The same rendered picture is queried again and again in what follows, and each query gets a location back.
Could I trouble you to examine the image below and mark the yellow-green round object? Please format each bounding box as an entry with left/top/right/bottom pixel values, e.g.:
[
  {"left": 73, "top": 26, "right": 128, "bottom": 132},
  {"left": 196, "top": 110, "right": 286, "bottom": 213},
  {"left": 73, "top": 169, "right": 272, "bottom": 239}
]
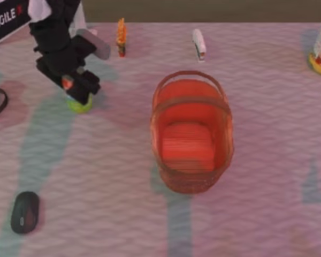
[{"left": 61, "top": 74, "right": 94, "bottom": 115}]

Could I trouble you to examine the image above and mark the orange wicker basket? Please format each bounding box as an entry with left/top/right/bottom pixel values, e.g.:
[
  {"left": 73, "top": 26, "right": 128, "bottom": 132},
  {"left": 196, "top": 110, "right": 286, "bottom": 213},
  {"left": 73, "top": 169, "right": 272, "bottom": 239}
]
[{"left": 149, "top": 70, "right": 235, "bottom": 194}]

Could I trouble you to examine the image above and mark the small orange bottle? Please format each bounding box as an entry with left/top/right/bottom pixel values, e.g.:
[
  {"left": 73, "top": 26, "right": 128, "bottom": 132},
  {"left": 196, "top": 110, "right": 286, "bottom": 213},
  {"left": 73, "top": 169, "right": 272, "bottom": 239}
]
[{"left": 116, "top": 17, "right": 127, "bottom": 58}]

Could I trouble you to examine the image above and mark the pink patterned tablecloth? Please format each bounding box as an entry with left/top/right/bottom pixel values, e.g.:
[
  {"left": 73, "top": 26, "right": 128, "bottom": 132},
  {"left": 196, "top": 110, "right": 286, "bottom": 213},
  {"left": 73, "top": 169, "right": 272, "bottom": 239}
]
[{"left": 0, "top": 22, "right": 321, "bottom": 257}]

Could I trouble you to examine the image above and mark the white stapler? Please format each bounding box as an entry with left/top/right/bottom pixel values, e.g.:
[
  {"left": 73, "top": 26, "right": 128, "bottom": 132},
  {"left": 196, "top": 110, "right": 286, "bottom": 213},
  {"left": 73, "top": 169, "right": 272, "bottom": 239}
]
[{"left": 191, "top": 28, "right": 207, "bottom": 63}]

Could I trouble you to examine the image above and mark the black computer mouse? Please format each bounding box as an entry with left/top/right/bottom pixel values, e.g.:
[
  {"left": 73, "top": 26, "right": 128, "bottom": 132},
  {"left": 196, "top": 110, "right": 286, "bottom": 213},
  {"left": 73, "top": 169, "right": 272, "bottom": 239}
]
[{"left": 10, "top": 191, "right": 40, "bottom": 235}]

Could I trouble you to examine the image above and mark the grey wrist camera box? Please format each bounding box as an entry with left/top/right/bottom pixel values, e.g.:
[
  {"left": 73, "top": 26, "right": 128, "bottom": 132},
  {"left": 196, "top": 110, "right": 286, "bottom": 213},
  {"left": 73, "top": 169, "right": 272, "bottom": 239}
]
[{"left": 75, "top": 28, "right": 112, "bottom": 60}]

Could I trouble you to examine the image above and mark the black cable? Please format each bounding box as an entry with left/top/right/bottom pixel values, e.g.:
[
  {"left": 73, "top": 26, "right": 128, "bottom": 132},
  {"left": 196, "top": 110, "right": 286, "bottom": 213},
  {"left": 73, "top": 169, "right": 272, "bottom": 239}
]
[{"left": 0, "top": 85, "right": 9, "bottom": 121}]

